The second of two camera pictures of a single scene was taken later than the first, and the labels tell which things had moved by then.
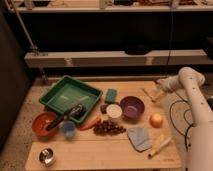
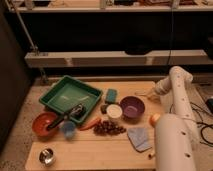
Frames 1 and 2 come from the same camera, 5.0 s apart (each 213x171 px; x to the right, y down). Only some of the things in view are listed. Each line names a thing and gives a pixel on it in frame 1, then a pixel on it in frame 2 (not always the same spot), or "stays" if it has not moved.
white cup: [114, 112] stays
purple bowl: [132, 107] stays
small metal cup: [47, 157] stays
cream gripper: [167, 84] -> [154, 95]
